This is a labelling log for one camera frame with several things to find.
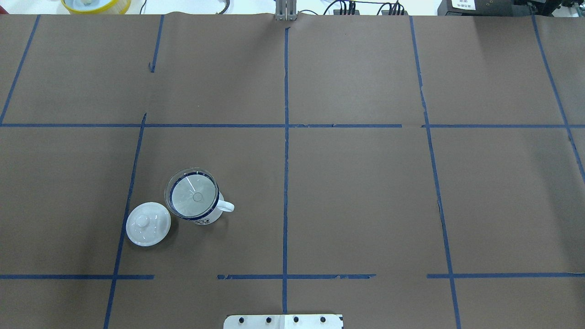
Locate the clear glass funnel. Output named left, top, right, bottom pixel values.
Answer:
left=165, top=168, right=219, bottom=220

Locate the white enamel mug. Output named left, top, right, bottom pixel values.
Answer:
left=169, top=171, right=235, bottom=226

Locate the white ceramic lid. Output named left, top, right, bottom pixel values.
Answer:
left=126, top=202, right=171, bottom=247

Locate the black box with label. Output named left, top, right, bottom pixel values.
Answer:
left=437, top=0, right=524, bottom=16

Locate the yellow tape roll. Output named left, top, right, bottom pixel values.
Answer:
left=60, top=0, right=132, bottom=15

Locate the aluminium frame post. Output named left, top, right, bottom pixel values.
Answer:
left=275, top=0, right=298, bottom=21

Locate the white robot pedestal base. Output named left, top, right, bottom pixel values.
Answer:
left=223, top=314, right=344, bottom=329

